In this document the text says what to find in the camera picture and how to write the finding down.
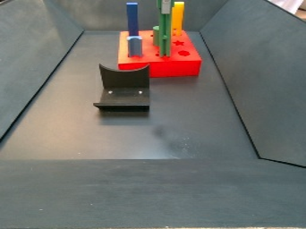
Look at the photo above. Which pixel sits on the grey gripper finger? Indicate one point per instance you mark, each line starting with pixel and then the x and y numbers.
pixel 166 6

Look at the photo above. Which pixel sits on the green three prong peg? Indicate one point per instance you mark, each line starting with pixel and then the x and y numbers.
pixel 165 30

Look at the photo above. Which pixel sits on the yellow two prong peg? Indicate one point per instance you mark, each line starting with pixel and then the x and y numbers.
pixel 178 15

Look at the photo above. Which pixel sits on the red peg board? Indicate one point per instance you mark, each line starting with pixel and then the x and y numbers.
pixel 183 63

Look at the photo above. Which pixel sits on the green cylinder peg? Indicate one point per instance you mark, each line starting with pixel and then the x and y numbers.
pixel 155 35

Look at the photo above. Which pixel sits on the dark blue square peg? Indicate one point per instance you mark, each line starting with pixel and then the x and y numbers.
pixel 133 18

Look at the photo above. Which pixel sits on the light blue notched peg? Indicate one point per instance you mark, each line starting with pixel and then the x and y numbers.
pixel 134 46

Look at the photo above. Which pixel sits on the black curved bracket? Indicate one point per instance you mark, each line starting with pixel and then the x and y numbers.
pixel 126 89

